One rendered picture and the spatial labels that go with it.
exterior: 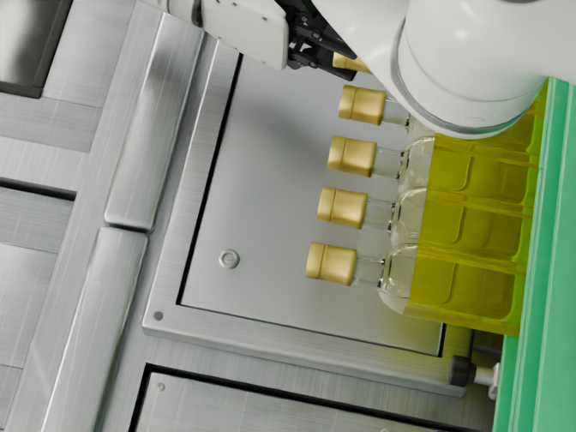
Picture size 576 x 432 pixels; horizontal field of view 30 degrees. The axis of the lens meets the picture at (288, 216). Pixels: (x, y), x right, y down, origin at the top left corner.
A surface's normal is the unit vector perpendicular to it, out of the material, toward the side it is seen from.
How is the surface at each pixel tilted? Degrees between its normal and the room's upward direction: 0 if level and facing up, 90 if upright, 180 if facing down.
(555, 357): 90
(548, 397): 90
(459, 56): 70
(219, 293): 90
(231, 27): 75
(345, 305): 90
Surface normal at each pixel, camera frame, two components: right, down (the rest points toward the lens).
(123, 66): 0.04, -0.40
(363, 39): -0.47, 0.15
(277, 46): -0.42, 0.83
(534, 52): -0.04, 0.74
